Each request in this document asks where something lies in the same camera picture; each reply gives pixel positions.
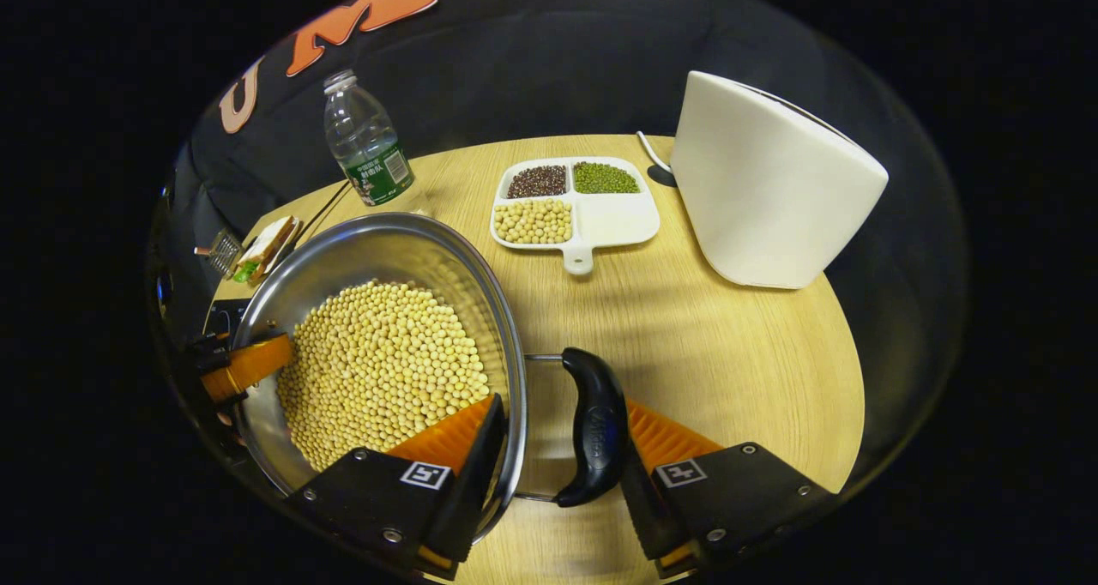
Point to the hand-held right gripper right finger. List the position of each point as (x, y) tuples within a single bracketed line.
[(648, 508)]

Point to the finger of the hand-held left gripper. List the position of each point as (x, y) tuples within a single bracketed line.
[(253, 364)]

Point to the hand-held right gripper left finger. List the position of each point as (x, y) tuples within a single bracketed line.
[(467, 491)]

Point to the black induction cooktop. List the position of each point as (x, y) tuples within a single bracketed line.
[(225, 315)]

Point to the large pile of yellow soybeans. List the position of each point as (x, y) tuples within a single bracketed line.
[(377, 370)]

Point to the stainless steel pot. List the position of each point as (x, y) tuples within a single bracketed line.
[(386, 250)]

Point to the sandwich with lettuce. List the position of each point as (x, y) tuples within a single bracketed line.
[(268, 246)]

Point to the clear plastic water bottle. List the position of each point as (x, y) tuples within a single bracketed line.
[(364, 139)]

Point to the small portion of soybeans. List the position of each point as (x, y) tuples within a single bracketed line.
[(533, 220)]

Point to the white divided tray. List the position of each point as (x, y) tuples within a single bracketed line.
[(613, 220)]

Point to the portion of dark red beans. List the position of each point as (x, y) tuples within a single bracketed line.
[(537, 182)]

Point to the portion of green mung beans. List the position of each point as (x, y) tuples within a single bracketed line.
[(606, 177)]

